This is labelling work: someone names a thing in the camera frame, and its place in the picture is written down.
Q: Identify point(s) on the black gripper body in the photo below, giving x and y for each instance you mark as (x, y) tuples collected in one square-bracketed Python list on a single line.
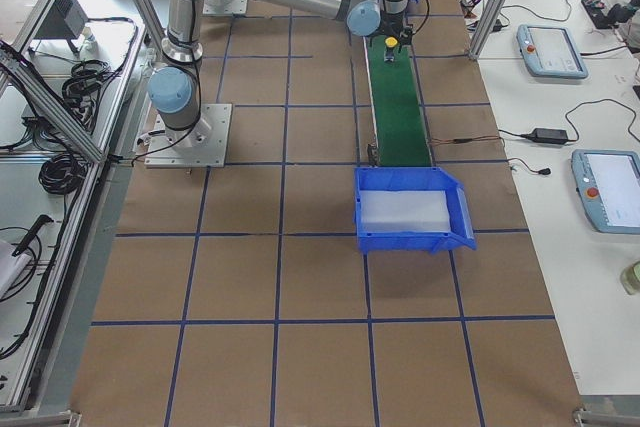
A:
[(391, 28)]

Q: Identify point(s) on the yellow push button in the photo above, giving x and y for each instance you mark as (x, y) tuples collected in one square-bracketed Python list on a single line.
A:
[(390, 45)]

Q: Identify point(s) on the green conveyor belt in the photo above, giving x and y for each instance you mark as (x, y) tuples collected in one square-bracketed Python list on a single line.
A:
[(398, 119)]

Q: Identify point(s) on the upper teach pendant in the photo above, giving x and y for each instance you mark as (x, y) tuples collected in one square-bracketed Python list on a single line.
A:
[(550, 52)]

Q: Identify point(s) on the teach pendant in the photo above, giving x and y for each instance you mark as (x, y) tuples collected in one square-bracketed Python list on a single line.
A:
[(607, 183), (550, 52)]

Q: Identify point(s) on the blue bin near right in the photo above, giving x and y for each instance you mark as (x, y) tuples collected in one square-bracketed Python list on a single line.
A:
[(421, 179)]

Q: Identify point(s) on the white foam pad right bin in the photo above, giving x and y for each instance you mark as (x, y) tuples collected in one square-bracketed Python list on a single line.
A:
[(404, 211)]

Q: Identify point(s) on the black power adapter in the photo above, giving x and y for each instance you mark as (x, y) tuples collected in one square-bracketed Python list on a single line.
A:
[(550, 136)]

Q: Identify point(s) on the lower teach pendant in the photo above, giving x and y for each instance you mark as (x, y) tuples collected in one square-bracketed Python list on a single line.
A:
[(607, 183)]

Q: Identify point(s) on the grey control box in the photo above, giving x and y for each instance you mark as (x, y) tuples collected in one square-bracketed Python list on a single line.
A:
[(65, 20)]

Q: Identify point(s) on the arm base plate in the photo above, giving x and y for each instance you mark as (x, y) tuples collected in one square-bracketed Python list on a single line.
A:
[(204, 146), (224, 8)]

